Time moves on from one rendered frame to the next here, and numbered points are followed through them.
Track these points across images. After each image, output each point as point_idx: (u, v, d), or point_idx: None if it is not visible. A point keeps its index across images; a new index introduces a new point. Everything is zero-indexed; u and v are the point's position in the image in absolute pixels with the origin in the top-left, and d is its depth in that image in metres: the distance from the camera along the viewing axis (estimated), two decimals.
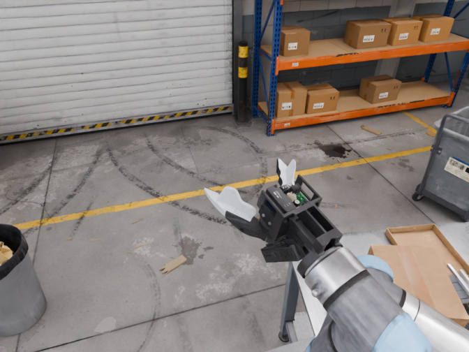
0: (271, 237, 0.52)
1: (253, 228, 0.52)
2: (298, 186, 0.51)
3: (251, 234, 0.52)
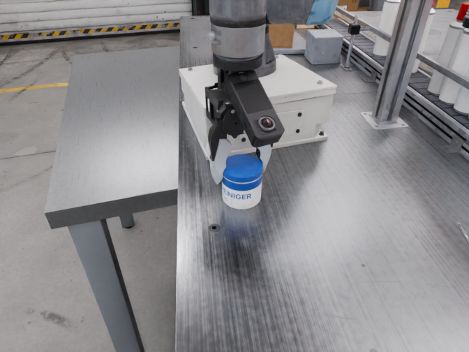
0: (222, 108, 0.52)
1: (213, 129, 0.54)
2: None
3: (211, 131, 0.53)
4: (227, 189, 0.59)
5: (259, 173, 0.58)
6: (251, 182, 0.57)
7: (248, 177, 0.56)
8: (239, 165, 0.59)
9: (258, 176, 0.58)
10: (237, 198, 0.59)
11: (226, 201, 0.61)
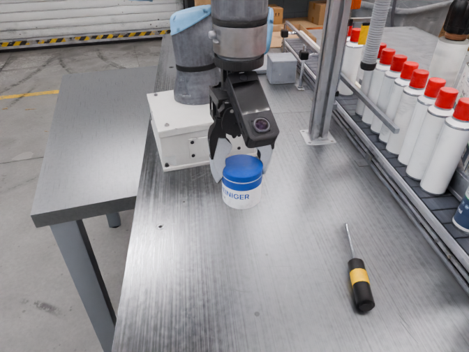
0: (222, 107, 0.52)
1: (212, 128, 0.54)
2: None
3: (211, 130, 0.53)
4: (225, 188, 0.59)
5: (258, 174, 0.57)
6: (249, 183, 0.57)
7: (246, 178, 0.56)
8: (239, 165, 0.59)
9: (257, 177, 0.57)
10: (235, 198, 0.59)
11: (225, 200, 0.61)
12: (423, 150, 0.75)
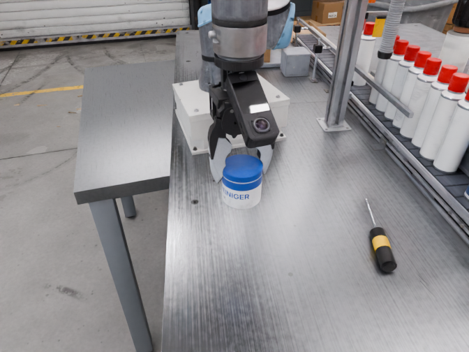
0: (222, 107, 0.52)
1: (212, 128, 0.54)
2: None
3: (211, 130, 0.53)
4: (225, 188, 0.59)
5: (258, 174, 0.57)
6: (249, 183, 0.57)
7: (246, 178, 0.56)
8: (239, 165, 0.59)
9: (257, 177, 0.57)
10: (235, 198, 0.59)
11: (225, 200, 0.61)
12: (436, 132, 0.81)
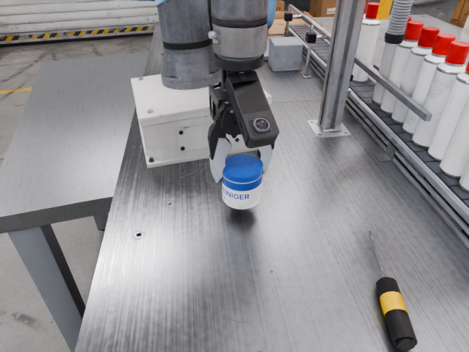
0: (222, 107, 0.52)
1: (212, 128, 0.54)
2: None
3: (211, 130, 0.53)
4: (225, 188, 0.59)
5: (258, 174, 0.57)
6: (249, 183, 0.57)
7: (246, 178, 0.56)
8: (239, 165, 0.59)
9: (257, 177, 0.57)
10: (235, 198, 0.59)
11: (225, 200, 0.61)
12: (464, 140, 0.60)
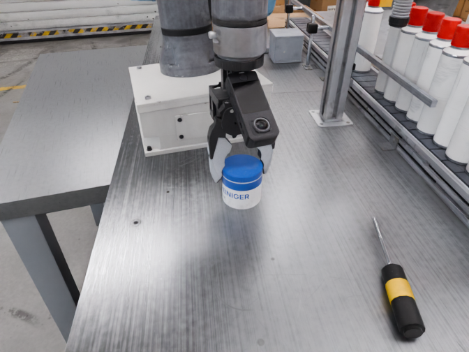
0: (222, 107, 0.52)
1: (212, 127, 0.54)
2: None
3: (210, 129, 0.53)
4: (225, 188, 0.59)
5: (258, 174, 0.57)
6: (249, 183, 0.57)
7: (246, 178, 0.56)
8: (239, 165, 0.59)
9: (257, 177, 0.57)
10: (235, 198, 0.59)
11: (225, 200, 0.61)
12: None
